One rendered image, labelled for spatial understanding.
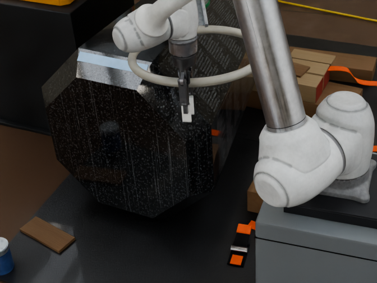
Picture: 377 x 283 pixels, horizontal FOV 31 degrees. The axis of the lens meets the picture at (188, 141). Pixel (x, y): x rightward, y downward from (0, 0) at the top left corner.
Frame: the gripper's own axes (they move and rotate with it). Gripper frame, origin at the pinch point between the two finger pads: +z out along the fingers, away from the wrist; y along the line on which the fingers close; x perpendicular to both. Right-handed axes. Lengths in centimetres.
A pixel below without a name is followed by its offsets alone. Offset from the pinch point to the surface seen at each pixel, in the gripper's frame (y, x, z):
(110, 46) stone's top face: 47, 40, -1
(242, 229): 34, -13, 76
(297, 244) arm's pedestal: -46, -38, 16
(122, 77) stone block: 33.9, 32.0, 5.7
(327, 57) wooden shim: 171, -46, 59
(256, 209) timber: 50, -17, 78
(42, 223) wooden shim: 32, 78, 79
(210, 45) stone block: 68, 3, 7
